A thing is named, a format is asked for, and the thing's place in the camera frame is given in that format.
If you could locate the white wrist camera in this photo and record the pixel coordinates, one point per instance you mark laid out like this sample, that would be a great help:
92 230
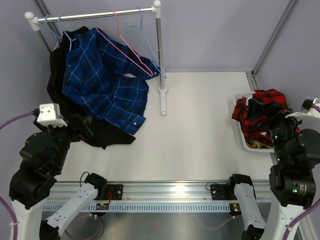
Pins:
310 110
50 115

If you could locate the pink wire hanger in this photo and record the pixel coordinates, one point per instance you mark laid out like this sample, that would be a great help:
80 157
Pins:
126 50

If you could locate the red black checked shirt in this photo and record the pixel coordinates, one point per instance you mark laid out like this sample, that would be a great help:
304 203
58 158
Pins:
254 137

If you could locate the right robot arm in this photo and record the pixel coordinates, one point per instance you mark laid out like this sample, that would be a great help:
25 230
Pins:
291 179

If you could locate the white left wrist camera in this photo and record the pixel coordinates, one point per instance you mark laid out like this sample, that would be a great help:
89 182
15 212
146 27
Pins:
50 115

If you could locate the blue hanger on rack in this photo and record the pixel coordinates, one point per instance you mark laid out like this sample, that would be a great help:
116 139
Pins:
56 37
64 33

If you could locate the white slotted cable duct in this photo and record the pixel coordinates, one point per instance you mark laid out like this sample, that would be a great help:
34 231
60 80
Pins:
136 207

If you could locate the yellow plaid shirt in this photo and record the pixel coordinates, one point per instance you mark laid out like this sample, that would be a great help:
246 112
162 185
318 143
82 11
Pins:
253 144

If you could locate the white perforated basket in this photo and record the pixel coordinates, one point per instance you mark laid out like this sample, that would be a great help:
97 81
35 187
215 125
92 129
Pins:
243 140

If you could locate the light blue wire hanger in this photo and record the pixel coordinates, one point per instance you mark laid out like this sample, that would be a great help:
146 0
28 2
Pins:
137 33

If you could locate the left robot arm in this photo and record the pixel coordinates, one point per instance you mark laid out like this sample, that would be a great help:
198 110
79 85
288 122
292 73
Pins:
43 157

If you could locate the black garment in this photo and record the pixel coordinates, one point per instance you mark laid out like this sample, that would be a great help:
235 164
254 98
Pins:
100 135

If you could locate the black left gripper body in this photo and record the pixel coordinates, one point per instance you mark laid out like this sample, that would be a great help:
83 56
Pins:
64 135

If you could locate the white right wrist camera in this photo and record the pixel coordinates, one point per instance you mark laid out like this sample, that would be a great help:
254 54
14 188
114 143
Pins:
310 110

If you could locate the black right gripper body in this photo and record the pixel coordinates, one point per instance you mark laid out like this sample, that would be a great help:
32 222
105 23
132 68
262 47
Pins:
281 128

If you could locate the blue plaid shirt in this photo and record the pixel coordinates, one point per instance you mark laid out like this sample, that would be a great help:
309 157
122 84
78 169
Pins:
132 95

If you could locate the metal clothes rack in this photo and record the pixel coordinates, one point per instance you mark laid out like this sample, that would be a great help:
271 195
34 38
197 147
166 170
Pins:
156 9

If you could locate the aluminium mounting rail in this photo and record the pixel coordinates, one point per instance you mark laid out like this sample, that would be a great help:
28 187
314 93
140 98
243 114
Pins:
143 191

